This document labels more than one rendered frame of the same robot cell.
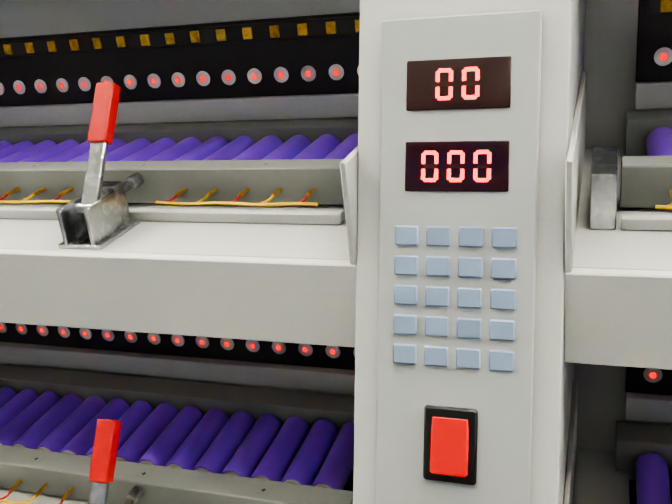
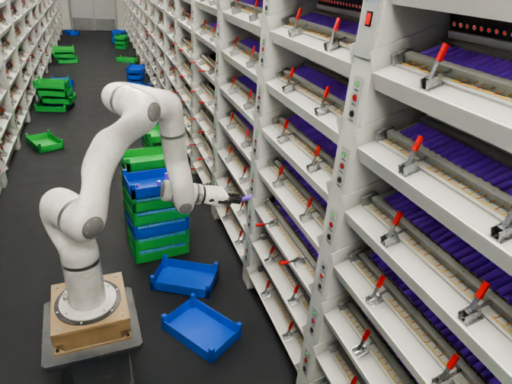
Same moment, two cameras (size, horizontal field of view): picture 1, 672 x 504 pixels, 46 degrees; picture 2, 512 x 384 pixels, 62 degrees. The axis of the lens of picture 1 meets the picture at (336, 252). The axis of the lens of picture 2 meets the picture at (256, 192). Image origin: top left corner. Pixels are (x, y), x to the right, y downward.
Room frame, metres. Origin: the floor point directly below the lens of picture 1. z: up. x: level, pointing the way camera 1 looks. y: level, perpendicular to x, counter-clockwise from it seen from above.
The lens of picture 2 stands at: (-0.53, -0.74, 1.45)
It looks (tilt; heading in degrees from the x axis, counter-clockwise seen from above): 27 degrees down; 50
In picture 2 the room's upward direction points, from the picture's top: 5 degrees clockwise
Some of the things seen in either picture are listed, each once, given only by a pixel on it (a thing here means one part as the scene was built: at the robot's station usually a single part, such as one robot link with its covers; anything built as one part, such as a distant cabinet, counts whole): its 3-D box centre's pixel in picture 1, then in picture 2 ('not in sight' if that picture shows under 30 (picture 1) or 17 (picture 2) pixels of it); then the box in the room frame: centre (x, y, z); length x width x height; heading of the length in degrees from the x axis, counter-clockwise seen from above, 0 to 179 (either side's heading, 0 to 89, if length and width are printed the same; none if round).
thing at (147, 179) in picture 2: not in sight; (155, 180); (0.34, 1.12, 0.44); 0.30 x 0.20 x 0.08; 170
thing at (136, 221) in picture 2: not in sight; (157, 206); (0.34, 1.12, 0.28); 0.30 x 0.20 x 0.08; 170
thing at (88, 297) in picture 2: not in sight; (84, 281); (-0.24, 0.47, 0.47); 0.19 x 0.19 x 0.18
